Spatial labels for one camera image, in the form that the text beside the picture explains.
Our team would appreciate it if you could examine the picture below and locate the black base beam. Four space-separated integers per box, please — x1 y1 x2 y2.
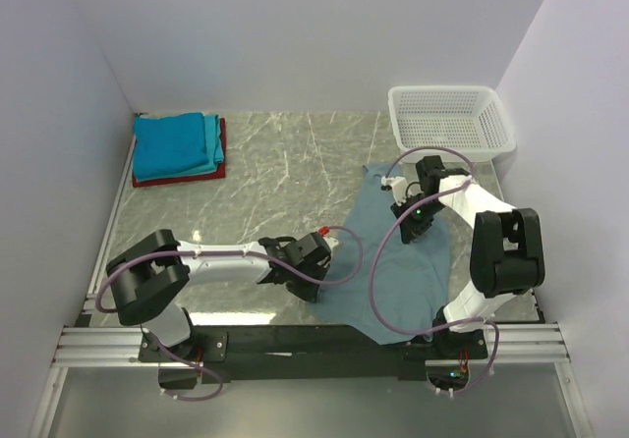
139 325 488 389

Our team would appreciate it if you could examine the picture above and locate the folded teal t-shirt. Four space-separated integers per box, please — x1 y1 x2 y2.
200 114 224 173

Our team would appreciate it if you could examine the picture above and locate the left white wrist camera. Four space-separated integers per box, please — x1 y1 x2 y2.
318 226 340 252

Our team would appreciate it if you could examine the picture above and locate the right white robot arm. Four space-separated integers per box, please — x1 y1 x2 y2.
381 155 545 358

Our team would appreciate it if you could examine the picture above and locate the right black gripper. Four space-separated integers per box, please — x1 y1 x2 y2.
392 194 446 245

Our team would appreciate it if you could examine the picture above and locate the folded blue t-shirt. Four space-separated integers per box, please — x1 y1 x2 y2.
134 113 208 180

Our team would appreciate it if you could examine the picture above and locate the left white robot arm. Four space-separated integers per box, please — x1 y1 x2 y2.
97 228 340 361

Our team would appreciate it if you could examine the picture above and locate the folded dark red t-shirt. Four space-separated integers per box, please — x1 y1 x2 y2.
131 115 227 188

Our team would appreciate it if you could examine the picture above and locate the white plastic basket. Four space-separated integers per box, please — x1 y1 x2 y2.
388 85 516 162

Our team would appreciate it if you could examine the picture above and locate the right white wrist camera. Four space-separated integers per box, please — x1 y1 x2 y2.
380 176 409 203

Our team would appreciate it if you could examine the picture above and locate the grey-blue t-shirt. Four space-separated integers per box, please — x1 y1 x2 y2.
309 163 451 345

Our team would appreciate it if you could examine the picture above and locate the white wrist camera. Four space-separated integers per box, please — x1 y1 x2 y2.
318 226 340 252
380 176 409 203

